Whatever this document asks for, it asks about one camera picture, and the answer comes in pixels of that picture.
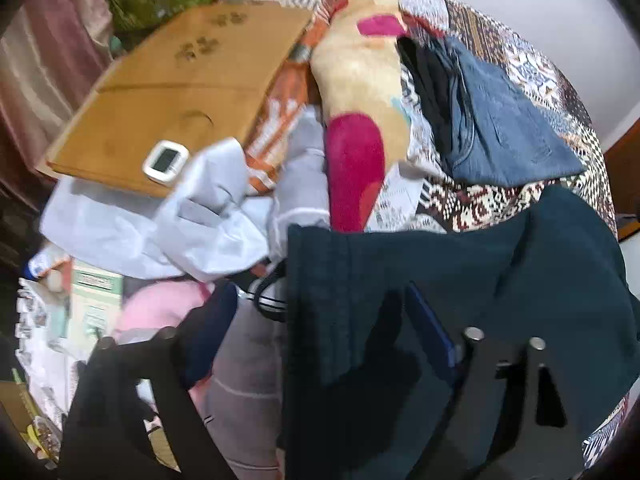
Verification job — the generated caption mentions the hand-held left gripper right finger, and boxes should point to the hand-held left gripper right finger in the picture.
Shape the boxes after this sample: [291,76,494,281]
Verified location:
[404,282,593,480]

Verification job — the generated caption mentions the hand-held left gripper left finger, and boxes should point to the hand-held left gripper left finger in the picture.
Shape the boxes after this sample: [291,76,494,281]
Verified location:
[57,326,223,480]

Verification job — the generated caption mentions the dark teal pants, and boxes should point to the dark teal pants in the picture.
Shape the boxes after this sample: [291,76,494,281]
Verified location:
[282,185,640,480]

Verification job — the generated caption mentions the pale grey pants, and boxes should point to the pale grey pants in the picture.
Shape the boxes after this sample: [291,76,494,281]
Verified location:
[270,105,332,266]

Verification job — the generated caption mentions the navy cloth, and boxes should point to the navy cloth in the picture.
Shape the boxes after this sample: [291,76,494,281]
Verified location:
[182,282,238,386]

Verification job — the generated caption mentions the pink cloth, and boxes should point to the pink cloth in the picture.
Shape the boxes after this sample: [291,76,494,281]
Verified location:
[112,280,216,343]

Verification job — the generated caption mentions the grey striped garment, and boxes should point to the grey striped garment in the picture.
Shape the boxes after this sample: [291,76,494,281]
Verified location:
[200,285,287,480]

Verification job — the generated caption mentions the green and white carton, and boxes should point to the green and white carton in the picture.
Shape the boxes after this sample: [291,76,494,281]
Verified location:
[65,257,123,351]

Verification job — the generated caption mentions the white printed cloth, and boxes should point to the white printed cloth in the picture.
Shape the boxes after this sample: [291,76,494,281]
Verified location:
[15,280,101,428]

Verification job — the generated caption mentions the light grey garment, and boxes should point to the light grey garment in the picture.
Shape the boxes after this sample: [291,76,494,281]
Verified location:
[40,137,273,281]

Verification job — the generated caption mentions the white digital timer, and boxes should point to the white digital timer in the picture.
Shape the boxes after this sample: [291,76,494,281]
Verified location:
[142,140,190,182]

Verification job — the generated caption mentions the blue jeans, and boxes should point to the blue jeans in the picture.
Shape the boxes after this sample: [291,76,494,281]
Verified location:
[442,35,588,188]

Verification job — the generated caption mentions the black garment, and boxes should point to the black garment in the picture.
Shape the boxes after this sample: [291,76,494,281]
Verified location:
[397,37,473,181]

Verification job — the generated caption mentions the wooden door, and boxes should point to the wooden door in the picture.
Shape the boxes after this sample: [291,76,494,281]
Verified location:
[602,120,640,241]

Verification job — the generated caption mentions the beige blanket with pink shapes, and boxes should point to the beige blanket with pink shapes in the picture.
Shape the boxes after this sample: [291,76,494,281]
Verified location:
[310,0,416,233]

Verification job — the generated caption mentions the orange patterned cloth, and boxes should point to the orange patterned cloth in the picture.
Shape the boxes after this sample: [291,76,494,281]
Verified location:
[245,0,351,196]

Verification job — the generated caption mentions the wooden lap board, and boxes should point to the wooden lap board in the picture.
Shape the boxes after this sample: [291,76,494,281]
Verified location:
[46,1,328,198]

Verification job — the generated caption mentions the patchwork printed bedsheet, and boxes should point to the patchwork printed bedsheet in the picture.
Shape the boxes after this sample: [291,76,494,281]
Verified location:
[365,0,632,471]

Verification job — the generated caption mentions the pink curtain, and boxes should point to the pink curtain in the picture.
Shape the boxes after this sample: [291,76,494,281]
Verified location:
[0,0,113,211]

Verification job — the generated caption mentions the black strap with white stripes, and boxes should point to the black strap with white stripes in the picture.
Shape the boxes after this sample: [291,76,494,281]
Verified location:
[232,259,288,323]

